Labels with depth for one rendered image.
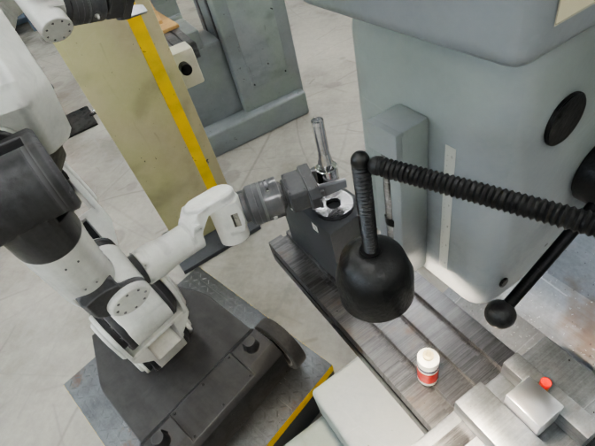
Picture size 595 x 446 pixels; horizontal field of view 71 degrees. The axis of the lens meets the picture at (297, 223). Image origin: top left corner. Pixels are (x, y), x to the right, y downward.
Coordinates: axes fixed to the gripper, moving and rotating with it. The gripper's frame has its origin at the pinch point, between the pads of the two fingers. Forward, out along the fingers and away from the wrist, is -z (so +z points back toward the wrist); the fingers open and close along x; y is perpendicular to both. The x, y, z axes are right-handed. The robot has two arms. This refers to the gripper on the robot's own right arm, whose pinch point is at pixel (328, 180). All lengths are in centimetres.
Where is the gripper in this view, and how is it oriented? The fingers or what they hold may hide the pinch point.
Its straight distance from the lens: 91.1
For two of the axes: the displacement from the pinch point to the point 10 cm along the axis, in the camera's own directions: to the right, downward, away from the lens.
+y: 2.0, 6.9, 7.0
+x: -2.6, -6.5, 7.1
